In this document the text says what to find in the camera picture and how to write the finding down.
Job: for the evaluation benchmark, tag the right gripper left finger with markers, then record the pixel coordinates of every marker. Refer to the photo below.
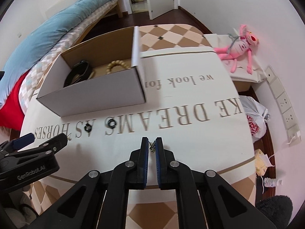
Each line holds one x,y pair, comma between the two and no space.
99,200

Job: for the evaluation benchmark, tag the light blue duvet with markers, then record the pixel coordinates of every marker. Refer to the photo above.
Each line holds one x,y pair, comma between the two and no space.
40,42

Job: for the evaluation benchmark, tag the white wall socket strip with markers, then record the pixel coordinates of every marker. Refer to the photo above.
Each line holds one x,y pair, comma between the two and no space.
285,107

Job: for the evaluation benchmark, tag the white plastic bag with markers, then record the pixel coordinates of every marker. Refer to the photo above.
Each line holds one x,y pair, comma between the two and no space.
257,116

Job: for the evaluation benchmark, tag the red blanket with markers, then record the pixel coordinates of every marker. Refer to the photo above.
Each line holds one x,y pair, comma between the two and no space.
12,115

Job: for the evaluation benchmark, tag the patterned table cloth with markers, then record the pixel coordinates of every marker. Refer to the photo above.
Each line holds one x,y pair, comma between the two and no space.
192,104

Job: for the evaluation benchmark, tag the pink panther plush toy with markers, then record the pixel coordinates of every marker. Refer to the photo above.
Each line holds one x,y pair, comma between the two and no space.
241,45

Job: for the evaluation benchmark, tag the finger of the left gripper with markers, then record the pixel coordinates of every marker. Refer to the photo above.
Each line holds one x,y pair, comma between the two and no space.
52,146
23,141

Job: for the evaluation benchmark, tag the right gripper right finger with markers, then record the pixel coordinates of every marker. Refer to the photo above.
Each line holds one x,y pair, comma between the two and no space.
205,200

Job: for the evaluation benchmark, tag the black smart band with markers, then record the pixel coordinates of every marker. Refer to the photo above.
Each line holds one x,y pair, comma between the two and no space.
81,71

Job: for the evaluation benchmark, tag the white cardboard box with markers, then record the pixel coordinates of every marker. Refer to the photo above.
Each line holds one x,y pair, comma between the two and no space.
118,80

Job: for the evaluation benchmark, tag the brown cardboard box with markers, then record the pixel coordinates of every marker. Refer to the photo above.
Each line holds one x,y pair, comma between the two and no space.
242,86

